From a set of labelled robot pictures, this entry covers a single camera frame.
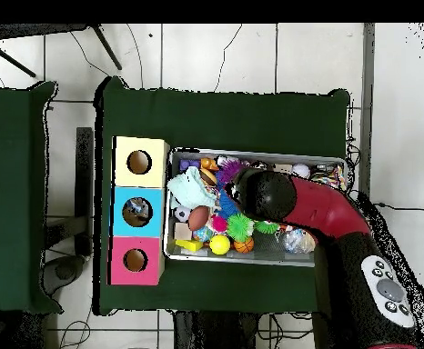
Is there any dark green side table cloth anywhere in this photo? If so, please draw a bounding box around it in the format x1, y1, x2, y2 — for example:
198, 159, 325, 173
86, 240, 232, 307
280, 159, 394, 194
0, 81, 63, 314

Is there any clear bottle with blue label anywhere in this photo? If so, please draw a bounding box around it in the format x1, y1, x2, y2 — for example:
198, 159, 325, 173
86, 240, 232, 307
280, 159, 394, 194
125, 198, 151, 220

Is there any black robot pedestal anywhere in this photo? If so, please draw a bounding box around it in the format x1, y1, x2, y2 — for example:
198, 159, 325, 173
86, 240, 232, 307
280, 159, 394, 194
173, 311, 258, 349

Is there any mint green cloth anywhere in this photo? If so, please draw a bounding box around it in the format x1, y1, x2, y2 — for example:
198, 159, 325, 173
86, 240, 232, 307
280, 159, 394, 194
166, 165, 218, 210

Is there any black panel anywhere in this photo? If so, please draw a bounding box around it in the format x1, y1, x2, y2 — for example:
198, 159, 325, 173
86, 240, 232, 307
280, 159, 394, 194
75, 126, 95, 255

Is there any blue spiky ball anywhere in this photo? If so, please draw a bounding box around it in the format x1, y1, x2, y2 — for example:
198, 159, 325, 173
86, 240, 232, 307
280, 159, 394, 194
217, 186, 240, 219

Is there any black tripod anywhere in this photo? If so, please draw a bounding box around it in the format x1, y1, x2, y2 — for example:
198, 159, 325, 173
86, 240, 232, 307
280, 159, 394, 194
0, 23, 123, 78

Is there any yellow foam ball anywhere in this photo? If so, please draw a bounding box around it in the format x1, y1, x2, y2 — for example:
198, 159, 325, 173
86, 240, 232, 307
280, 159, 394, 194
208, 234, 231, 256

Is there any shallow metal mesh bin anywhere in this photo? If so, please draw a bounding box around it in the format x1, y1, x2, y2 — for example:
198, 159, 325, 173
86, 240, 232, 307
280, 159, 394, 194
162, 146, 348, 268

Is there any crushed clear plastic bottle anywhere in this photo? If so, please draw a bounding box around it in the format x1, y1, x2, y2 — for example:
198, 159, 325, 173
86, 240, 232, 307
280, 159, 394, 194
280, 227, 317, 254

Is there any green spiky ball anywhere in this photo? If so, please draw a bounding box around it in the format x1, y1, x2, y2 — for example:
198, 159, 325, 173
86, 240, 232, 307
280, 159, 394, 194
226, 212, 280, 243

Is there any small soccer ball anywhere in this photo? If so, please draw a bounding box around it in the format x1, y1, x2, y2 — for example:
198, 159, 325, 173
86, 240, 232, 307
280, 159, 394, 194
173, 204, 192, 223

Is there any toy hamburger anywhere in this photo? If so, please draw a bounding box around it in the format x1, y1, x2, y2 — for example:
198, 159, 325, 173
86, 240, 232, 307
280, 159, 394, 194
199, 167, 218, 186

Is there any grey stand base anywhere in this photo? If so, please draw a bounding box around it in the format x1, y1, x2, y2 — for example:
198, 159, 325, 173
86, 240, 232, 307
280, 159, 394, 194
42, 254, 89, 296

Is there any wooden box with three holes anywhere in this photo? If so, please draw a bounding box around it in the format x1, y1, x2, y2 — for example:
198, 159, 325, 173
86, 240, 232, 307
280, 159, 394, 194
106, 135, 170, 286

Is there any black power cable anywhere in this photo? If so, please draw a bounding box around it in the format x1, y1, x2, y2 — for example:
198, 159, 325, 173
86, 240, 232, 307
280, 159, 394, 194
373, 202, 424, 213

